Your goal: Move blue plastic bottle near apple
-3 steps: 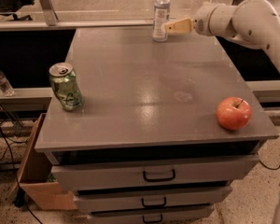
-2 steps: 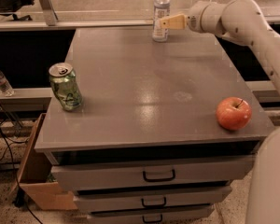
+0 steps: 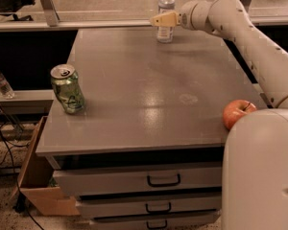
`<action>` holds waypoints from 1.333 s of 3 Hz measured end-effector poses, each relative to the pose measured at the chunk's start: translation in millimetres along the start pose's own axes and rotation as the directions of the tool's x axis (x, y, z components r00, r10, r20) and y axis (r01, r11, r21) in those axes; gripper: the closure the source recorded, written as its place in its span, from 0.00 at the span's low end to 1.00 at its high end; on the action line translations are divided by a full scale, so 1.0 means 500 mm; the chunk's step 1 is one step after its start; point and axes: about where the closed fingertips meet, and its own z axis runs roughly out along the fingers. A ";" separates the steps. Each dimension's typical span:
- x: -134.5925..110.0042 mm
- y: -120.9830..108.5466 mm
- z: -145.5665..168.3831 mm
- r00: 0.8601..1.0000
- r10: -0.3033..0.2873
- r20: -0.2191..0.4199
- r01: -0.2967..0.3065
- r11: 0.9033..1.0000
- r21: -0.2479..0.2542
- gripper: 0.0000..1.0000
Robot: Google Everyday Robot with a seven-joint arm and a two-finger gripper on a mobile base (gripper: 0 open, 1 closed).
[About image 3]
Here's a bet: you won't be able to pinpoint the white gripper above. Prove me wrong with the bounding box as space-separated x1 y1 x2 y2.
150 0 212 31

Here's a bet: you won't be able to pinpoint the clear plastic water bottle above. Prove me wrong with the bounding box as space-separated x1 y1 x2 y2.
156 0 175 43

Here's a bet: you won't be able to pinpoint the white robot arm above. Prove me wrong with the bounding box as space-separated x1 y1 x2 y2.
150 0 288 230

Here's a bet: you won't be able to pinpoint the red apple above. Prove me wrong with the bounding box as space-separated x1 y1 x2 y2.
223 100 257 130

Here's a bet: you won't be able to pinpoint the small bottle on ledge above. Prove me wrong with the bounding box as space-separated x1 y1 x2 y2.
0 72 14 99

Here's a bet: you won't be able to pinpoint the dented green soda can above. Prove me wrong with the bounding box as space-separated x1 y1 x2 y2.
50 64 84 114

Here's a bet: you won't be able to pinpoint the grey drawer cabinet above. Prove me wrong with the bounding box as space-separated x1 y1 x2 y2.
35 24 269 230

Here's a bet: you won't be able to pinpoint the top grey drawer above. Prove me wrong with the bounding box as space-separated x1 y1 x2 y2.
54 162 222 196

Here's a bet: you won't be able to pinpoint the grey drawer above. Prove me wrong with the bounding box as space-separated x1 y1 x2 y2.
76 195 221 219
89 210 220 230
54 162 222 196

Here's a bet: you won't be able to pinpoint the middle grey drawer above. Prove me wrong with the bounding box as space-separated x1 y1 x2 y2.
76 195 221 219

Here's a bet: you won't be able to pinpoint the bottom grey drawer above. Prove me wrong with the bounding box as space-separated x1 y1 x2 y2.
89 210 220 230

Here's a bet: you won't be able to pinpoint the brown cardboard box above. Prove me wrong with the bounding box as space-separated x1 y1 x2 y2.
18 117 80 216

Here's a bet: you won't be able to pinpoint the left metal railing post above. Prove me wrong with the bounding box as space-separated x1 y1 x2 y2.
40 0 59 27

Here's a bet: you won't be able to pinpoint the black cables on floor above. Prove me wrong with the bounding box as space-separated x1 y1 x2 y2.
0 103 46 230

